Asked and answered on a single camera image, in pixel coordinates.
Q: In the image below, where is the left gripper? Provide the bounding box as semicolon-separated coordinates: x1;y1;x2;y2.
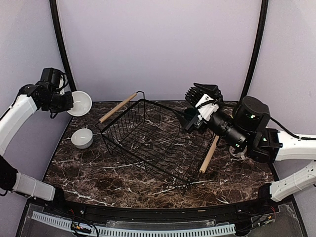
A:
43;89;74;112

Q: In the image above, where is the orange bowl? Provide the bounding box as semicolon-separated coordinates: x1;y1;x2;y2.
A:
67;91;92;117

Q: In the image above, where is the white ribbed bowl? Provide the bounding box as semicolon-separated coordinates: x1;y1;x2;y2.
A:
71;128;93;150

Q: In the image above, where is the dark green cup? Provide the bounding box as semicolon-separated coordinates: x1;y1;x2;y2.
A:
184;108;197;121

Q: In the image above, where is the white leaf pattern mug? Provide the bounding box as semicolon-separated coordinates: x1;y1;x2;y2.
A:
229;146;247;160

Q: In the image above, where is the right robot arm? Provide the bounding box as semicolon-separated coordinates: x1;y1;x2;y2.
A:
175;95;316;214

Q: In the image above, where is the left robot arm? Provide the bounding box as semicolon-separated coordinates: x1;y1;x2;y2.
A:
0;68;74;215

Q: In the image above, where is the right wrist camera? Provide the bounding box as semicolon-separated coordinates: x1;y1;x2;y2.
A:
185;83;223;121

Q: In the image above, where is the right wooden rack handle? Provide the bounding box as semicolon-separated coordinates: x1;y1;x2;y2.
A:
199;135;219;174

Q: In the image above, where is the wooden rack handle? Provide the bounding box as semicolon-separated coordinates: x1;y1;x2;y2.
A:
99;92;138;123
199;135;219;174

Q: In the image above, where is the black wire dish rack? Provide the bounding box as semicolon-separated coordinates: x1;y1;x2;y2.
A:
95;97;215;191

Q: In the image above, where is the left wooden rack handle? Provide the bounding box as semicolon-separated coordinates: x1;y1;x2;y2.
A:
99;92;138;123

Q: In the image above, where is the black front rail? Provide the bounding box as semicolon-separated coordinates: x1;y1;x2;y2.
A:
45;200;273;223

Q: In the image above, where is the white slotted cable duct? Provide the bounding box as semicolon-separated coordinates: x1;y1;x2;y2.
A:
31;211;236;237

